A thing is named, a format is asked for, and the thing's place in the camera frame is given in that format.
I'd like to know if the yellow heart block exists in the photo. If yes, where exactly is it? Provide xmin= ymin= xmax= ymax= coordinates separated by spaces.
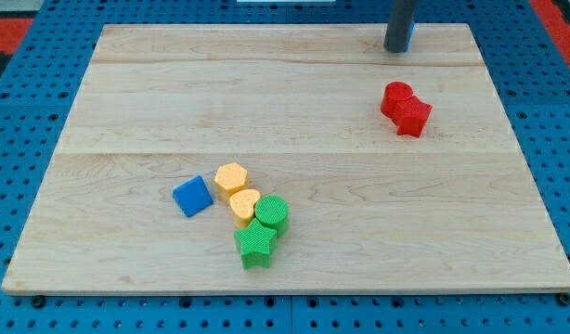
xmin=229 ymin=189 xmax=261 ymax=229

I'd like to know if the light wooden board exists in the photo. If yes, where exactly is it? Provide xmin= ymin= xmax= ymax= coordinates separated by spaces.
xmin=2 ymin=23 xmax=570 ymax=296

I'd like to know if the red star block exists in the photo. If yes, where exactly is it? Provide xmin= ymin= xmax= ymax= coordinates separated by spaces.
xmin=393 ymin=96 xmax=433 ymax=138

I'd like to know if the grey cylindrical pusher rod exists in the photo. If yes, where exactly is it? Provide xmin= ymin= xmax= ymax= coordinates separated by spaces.
xmin=383 ymin=0 xmax=418 ymax=53

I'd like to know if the red cylinder block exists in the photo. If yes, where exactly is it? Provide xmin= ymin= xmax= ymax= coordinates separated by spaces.
xmin=381 ymin=81 xmax=413 ymax=118

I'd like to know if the green cylinder block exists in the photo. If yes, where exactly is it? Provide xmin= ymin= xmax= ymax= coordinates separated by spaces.
xmin=254 ymin=195 xmax=289 ymax=238

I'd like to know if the blue square block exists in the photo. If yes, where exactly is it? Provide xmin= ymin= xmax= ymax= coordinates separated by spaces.
xmin=173 ymin=175 xmax=214 ymax=217

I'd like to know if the green star block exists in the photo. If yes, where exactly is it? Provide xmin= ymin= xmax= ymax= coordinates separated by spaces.
xmin=234 ymin=219 xmax=278 ymax=270

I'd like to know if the yellow hexagon block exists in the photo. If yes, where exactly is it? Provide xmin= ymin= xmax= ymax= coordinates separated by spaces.
xmin=214 ymin=162 xmax=249 ymax=202

